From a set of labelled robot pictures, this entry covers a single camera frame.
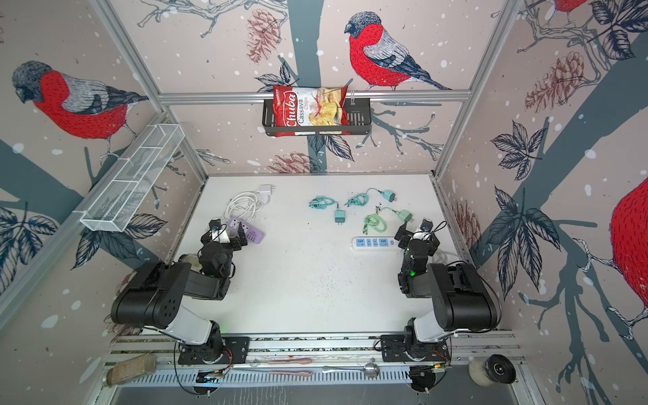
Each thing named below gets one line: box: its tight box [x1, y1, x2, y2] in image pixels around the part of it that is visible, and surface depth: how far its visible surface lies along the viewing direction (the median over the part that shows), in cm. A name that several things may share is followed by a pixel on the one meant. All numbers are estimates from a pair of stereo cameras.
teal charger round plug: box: [343, 187, 398, 207], surface depth 112 cm
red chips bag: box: [272, 85, 351, 138], surface depth 90 cm
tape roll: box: [468, 353, 519, 388], surface depth 63 cm
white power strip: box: [351, 236, 402, 253], surface depth 97 cm
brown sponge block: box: [106, 352, 157, 387], surface depth 69 cm
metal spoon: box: [322, 363, 381, 378], surface depth 71 cm
